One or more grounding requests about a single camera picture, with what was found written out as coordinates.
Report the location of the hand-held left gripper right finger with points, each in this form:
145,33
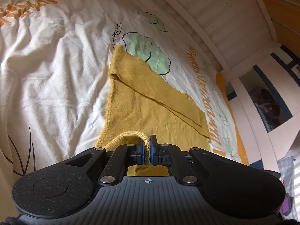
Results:
151,152

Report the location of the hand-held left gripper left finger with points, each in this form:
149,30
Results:
140,153

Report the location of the yellow knit sweater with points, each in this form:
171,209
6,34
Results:
145,107

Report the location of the orange bed sheet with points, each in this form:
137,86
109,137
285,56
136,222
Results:
230,112

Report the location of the white leaf-print duvet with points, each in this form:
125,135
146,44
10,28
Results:
58,63

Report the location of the dark-framed window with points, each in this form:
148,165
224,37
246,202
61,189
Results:
264,98

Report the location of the checked cloth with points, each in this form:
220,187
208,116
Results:
289,171

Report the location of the purple item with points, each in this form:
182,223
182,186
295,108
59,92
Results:
287,206

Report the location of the white bed frame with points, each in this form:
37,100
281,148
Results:
211,11

